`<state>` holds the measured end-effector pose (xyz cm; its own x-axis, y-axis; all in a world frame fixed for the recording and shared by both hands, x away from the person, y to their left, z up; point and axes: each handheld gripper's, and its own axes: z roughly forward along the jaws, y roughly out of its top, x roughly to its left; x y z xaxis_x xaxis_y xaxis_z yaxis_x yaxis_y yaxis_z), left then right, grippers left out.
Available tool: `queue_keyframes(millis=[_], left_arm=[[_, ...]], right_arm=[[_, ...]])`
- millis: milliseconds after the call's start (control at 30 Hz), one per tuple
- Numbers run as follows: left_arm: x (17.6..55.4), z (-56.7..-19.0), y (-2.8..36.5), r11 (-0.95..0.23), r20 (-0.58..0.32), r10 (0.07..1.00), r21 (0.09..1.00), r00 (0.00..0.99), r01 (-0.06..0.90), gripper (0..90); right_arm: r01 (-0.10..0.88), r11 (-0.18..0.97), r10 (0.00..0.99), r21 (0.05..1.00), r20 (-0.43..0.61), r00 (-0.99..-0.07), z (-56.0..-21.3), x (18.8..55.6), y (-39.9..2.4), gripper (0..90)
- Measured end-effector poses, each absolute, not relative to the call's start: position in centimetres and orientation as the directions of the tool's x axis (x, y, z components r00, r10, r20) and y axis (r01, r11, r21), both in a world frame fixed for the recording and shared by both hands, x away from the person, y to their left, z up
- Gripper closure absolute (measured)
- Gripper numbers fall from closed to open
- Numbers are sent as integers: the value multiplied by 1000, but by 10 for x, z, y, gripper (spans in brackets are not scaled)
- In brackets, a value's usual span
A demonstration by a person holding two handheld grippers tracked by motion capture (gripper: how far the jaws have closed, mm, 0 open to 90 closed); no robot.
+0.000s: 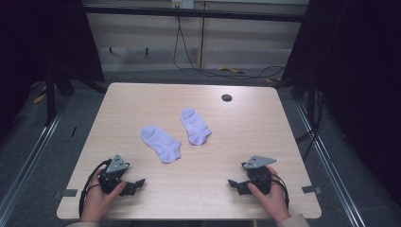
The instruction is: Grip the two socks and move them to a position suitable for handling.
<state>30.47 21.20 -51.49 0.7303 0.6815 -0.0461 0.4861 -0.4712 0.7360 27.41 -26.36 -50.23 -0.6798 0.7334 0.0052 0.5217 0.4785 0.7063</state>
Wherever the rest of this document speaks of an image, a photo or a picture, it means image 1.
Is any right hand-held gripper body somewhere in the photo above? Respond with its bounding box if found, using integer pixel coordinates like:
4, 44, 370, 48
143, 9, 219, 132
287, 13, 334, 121
240, 155, 278, 195

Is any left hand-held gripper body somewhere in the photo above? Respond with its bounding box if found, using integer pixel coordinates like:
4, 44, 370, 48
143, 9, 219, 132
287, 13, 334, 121
98, 154, 131, 195

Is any white ankle sock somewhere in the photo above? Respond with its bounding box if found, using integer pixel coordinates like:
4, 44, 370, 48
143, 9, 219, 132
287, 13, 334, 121
140, 124, 183, 165
180, 108, 213, 147

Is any person's right hand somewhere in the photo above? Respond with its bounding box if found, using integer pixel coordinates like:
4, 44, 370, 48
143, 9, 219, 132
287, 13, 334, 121
247, 166, 291, 223

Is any person's left hand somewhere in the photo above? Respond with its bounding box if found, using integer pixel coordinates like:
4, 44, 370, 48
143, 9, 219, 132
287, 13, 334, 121
79, 167, 128, 223

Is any black metal stand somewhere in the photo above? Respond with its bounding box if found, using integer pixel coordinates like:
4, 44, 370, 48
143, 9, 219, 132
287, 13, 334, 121
44, 61, 76, 127

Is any yellow tape piece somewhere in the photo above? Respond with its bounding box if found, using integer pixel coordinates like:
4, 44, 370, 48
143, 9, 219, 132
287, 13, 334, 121
32, 85, 47, 105

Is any black curtain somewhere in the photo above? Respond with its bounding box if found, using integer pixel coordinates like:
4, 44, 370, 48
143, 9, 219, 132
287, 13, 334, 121
0, 0, 106, 145
281, 0, 401, 207

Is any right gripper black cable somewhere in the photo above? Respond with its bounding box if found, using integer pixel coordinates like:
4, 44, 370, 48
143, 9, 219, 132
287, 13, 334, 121
270, 172, 290, 209

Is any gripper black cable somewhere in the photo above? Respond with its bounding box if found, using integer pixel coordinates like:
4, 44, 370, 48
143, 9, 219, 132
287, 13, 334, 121
270, 172, 290, 209
78, 158, 113, 218

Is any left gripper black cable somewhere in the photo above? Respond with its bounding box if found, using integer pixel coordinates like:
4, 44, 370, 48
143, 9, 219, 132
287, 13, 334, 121
78, 158, 113, 218

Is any black cable bundle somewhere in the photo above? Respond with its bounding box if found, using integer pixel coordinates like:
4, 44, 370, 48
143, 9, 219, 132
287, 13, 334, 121
294, 90, 326, 163

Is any metal floor rail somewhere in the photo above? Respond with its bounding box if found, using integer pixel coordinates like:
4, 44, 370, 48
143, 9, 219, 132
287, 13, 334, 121
0, 96, 71, 220
293, 99, 367, 227

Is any yellow strap on floor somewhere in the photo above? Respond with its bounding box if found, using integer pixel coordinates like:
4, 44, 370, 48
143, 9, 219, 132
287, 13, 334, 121
218, 65, 248, 76

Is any long black floor cable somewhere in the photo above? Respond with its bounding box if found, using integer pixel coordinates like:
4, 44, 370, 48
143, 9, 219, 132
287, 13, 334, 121
172, 15, 287, 80

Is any black horizontal frame bar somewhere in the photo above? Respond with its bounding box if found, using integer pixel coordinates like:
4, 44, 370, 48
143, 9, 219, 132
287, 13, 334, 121
82, 5, 306, 24

